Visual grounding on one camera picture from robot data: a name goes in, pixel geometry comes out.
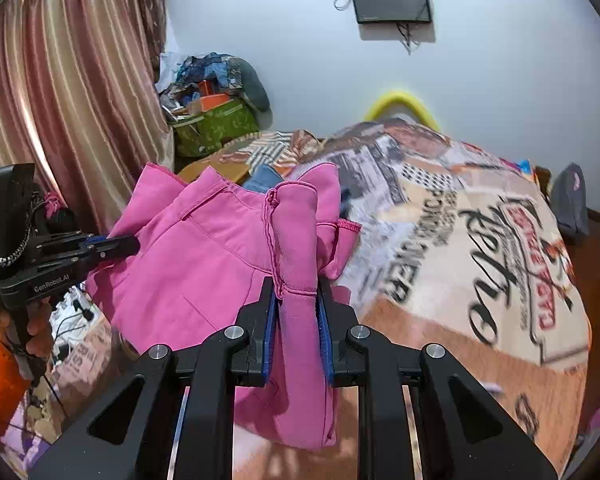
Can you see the grey backpack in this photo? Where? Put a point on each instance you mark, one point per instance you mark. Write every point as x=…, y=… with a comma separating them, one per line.
x=570, y=205

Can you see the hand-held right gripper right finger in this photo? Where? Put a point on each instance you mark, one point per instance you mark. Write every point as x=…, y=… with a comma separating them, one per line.
x=326, y=355

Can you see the striped pink curtain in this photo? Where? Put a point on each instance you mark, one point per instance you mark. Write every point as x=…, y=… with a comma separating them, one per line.
x=70, y=85

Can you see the blue jeans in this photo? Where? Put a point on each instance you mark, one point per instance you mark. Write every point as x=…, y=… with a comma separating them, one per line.
x=265, y=177

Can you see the person's left hand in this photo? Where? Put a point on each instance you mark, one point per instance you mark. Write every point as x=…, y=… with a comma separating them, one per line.
x=40, y=330

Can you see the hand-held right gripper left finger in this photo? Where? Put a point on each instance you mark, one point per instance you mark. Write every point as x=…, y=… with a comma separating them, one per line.
x=268, y=355

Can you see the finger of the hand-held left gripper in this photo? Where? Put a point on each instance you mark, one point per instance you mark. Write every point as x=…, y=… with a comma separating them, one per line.
x=80, y=262
x=120, y=244

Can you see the printed blanket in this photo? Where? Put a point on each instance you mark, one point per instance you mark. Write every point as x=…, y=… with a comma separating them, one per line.
x=455, y=310

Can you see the wooden lap table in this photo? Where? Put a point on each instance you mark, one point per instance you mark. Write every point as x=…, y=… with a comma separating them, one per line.
x=200, y=167

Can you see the wooden bed frame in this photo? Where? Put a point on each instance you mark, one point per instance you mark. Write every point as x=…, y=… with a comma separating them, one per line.
x=544, y=182

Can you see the pile of clutter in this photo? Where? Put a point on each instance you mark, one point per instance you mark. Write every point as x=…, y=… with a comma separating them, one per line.
x=205, y=75

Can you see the yellow hoop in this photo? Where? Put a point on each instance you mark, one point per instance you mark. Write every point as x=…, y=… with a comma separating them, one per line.
x=395, y=96

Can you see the small blue item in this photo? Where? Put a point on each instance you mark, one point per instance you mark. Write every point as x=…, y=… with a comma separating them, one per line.
x=527, y=170

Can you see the green patterned bag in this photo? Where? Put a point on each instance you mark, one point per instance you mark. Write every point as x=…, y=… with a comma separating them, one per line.
x=215, y=127

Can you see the pink pants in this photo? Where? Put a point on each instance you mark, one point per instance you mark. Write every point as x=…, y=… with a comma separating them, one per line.
x=195, y=270

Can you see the dark bag with pink tassel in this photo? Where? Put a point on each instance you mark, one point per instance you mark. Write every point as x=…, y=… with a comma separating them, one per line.
x=60, y=217

